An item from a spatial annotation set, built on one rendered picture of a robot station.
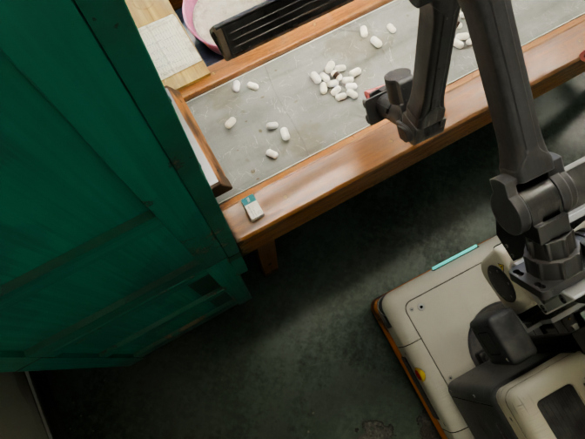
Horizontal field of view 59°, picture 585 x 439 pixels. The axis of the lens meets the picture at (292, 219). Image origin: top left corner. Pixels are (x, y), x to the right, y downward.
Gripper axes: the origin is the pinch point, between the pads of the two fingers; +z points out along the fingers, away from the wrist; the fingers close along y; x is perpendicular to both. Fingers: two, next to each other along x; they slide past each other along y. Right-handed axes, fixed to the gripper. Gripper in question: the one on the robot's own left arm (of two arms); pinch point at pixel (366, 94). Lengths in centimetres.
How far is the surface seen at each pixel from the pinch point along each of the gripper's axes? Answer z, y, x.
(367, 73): 15.1, -8.4, 2.1
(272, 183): 1.9, 30.0, 11.5
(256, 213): -3.8, 37.7, 13.7
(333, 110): 11.5, 5.4, 5.6
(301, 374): 17, 45, 100
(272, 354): 26, 51, 92
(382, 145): -2.1, 0.2, 14.2
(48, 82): -67, 55, -47
